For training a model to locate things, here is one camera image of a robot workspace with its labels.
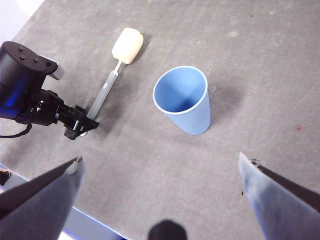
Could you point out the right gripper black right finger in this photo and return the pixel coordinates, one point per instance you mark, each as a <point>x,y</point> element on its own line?
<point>282,210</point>

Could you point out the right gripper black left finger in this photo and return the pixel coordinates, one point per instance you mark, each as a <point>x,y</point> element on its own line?
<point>37,207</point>

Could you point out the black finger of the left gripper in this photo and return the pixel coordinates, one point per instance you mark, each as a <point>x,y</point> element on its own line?
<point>87,122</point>
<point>73,133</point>

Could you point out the blue ribbed plastic cup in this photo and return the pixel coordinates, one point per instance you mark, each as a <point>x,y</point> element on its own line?
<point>195,120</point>

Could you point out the black round knob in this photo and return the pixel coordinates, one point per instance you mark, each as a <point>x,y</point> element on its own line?
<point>167,231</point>

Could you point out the pale grey left camera box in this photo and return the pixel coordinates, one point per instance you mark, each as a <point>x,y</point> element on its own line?
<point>57,73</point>

